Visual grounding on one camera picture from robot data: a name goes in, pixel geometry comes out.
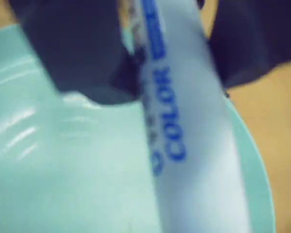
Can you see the green plastic bowl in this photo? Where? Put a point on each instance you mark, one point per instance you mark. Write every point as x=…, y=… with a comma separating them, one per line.
x=75, y=165

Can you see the white pen with blue cap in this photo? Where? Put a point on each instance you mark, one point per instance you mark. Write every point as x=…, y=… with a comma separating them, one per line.
x=196, y=126

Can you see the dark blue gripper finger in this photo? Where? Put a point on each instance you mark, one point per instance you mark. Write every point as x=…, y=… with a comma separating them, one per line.
x=252, y=43
x=77, y=48

